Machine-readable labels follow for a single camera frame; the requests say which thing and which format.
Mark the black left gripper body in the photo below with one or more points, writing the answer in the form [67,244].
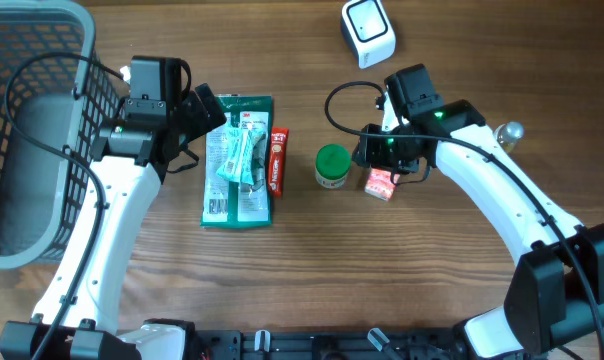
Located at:
[176,117]

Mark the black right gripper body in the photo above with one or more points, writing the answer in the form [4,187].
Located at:
[389,152]

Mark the light green wipes packet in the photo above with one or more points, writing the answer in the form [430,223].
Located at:
[237,167]

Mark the green lidded jar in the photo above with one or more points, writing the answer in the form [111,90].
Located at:
[332,166]

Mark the red Nescafe sachet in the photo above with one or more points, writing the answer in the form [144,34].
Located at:
[277,156]

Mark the green 3M gloves package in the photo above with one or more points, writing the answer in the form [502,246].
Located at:
[236,205]

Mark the yellow dish soap bottle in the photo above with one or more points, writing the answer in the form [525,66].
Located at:
[508,135]

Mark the orange Kleenex tissue pack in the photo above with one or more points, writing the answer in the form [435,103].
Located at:
[381,184]

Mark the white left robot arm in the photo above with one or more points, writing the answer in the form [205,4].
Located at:
[77,317]

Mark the white barcode scanner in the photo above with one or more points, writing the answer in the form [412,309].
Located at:
[367,30]

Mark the grey plastic shopping basket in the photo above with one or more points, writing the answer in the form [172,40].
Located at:
[49,92]

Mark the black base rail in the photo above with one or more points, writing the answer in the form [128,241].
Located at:
[416,344]

